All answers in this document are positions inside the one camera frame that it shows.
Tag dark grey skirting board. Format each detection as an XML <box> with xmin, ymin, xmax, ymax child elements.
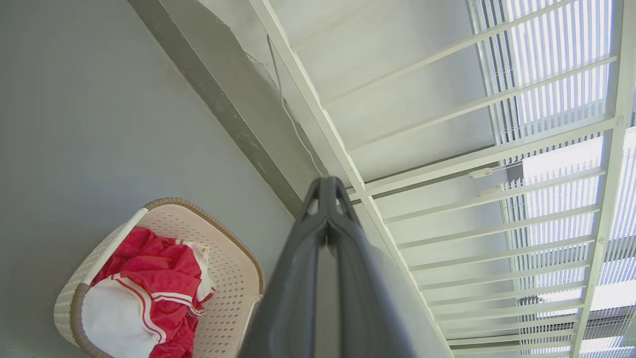
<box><xmin>128</xmin><ymin>0</ymin><xmax>319</xmax><ymax>217</ymax></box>

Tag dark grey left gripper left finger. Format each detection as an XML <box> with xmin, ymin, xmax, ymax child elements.
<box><xmin>238</xmin><ymin>177</ymin><xmax>328</xmax><ymax>358</ymax></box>

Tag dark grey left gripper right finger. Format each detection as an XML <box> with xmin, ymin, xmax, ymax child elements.
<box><xmin>327</xmin><ymin>177</ymin><xmax>417</xmax><ymax>358</ymax></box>

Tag red garment with white stripes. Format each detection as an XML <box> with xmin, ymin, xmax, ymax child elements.
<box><xmin>90</xmin><ymin>227</ymin><xmax>217</xmax><ymax>358</ymax></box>

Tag white vertical window blinds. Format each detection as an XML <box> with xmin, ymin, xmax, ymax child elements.
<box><xmin>465</xmin><ymin>0</ymin><xmax>636</xmax><ymax>358</ymax></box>

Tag beige perforated laundry basket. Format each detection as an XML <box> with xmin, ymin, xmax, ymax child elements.
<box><xmin>54</xmin><ymin>197</ymin><xmax>265</xmax><ymax>358</ymax></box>

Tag white metal railing frame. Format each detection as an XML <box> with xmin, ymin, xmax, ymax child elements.
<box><xmin>247</xmin><ymin>0</ymin><xmax>636</xmax><ymax>358</ymax></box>

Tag thin white wall cable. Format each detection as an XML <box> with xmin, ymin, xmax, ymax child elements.
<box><xmin>267</xmin><ymin>35</ymin><xmax>324</xmax><ymax>178</ymax></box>

